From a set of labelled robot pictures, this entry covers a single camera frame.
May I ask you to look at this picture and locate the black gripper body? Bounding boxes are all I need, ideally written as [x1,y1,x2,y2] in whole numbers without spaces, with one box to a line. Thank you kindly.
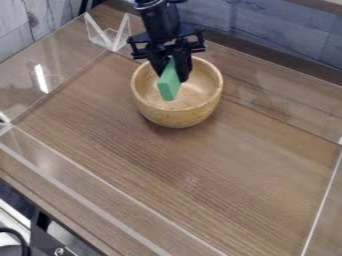
[127,3,204,59]

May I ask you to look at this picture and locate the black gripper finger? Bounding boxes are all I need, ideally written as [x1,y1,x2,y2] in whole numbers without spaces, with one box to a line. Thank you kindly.
[172,48,192,82]
[147,51,170,76]

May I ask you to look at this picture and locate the green rectangular stick block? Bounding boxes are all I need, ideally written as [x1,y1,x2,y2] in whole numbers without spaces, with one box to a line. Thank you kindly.
[158,59,182,101]

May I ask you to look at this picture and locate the wooden bowl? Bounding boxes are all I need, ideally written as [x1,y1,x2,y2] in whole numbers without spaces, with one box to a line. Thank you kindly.
[131,56,224,128]

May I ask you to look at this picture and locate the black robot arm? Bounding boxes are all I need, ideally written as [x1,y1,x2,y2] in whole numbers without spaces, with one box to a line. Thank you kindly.
[127,0,206,82]

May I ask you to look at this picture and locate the clear acrylic tray walls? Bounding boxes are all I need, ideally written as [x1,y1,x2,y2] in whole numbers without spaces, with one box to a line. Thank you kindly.
[0,20,342,256]

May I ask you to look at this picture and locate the clear acrylic corner bracket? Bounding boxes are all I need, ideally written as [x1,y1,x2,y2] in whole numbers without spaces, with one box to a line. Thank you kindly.
[84,12,131,52]

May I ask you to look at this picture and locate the black table frame bracket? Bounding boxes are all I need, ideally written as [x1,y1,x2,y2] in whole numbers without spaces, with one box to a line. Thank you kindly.
[28,209,82,256]

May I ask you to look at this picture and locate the black cable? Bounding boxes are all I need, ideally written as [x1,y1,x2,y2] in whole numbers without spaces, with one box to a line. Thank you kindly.
[0,227,32,256]

